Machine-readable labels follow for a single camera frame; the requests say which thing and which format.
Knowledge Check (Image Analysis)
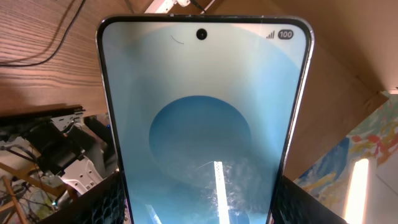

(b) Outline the light blue smartphone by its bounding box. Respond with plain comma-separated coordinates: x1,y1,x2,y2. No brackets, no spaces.
96,14,315,223

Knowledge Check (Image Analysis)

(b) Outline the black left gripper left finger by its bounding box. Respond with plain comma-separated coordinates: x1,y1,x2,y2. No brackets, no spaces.
40,172,125,224

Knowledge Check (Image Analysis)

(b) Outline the colourful wall painting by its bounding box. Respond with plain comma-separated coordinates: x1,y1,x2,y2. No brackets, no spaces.
294,93,397,216

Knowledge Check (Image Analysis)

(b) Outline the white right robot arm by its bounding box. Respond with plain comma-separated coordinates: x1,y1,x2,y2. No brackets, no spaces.
52,116,118,195

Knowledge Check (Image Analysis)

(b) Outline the black charging cable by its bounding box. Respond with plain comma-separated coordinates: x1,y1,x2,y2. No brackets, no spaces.
0,0,87,68

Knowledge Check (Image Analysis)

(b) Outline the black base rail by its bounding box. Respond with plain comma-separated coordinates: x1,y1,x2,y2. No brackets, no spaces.
1,106,85,126

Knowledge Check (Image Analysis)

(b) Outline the ceiling strip light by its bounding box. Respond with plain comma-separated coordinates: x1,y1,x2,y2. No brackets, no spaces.
344,159,369,224

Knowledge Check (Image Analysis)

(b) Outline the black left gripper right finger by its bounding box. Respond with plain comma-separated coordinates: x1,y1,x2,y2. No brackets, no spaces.
272,176,347,224

